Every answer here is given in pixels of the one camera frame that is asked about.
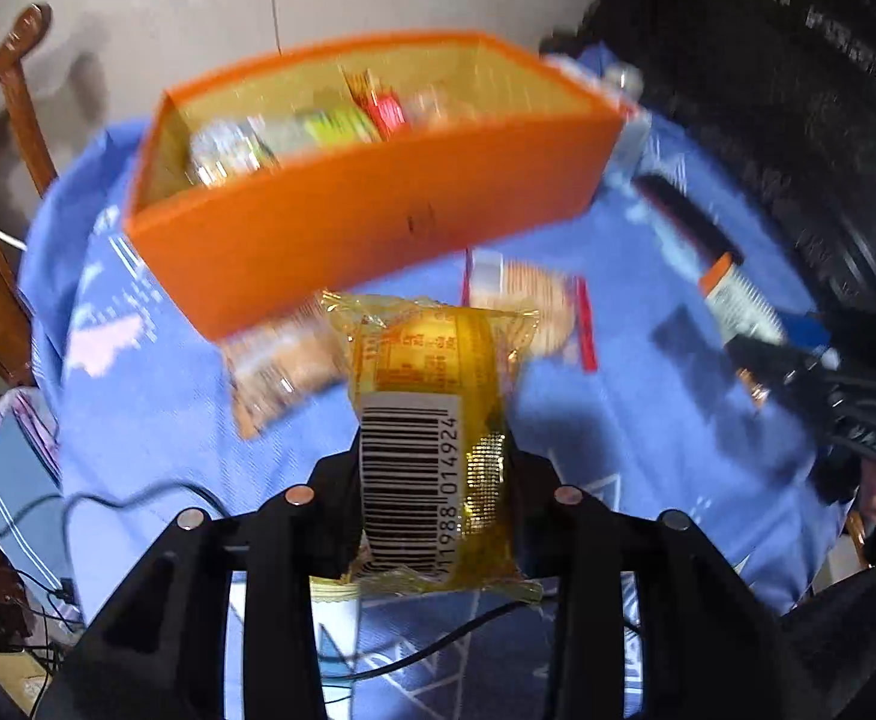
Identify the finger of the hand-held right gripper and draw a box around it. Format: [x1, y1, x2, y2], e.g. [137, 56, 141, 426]
[779, 310, 876, 392]
[725, 334, 859, 425]

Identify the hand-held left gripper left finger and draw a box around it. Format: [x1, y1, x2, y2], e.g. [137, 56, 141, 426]
[37, 448, 370, 720]

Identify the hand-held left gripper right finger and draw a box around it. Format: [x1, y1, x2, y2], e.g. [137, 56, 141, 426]
[509, 451, 808, 720]

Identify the white orange snack packet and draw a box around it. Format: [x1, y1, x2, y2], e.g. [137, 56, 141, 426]
[697, 250, 789, 402]

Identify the yellow barcode snack packet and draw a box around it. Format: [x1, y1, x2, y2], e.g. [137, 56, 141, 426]
[322, 291, 545, 606]

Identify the orange cardboard box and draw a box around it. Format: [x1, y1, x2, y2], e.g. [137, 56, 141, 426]
[123, 30, 632, 342]

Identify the red yellow snack packet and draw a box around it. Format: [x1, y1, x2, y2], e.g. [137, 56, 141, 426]
[343, 67, 410, 141]

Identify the brown cookie packet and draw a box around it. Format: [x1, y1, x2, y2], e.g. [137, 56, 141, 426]
[226, 300, 354, 441]

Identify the black flat device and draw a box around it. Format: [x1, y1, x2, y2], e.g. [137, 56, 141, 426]
[631, 172, 748, 272]

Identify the red edged cookie packet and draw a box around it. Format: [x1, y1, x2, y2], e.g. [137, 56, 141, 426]
[464, 250, 598, 374]

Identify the blue printed tablecloth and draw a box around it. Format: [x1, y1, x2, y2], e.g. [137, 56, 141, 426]
[18, 45, 870, 720]

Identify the dark carved furniture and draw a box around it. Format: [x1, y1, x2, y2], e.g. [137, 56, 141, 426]
[543, 0, 876, 421]

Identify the small shiny white object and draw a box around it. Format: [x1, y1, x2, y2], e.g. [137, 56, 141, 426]
[599, 62, 647, 104]

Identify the silver clear snack packet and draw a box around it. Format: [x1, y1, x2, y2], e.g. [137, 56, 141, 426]
[187, 116, 275, 186]

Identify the pale pink snack packet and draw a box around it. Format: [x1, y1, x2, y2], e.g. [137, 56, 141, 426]
[404, 85, 458, 130]

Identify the wooden chair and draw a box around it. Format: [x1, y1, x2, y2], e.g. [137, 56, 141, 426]
[0, 2, 62, 392]

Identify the black cable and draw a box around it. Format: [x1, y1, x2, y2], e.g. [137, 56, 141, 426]
[59, 482, 643, 681]

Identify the tangle of black cables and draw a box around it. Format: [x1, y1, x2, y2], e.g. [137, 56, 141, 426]
[0, 562, 88, 692]

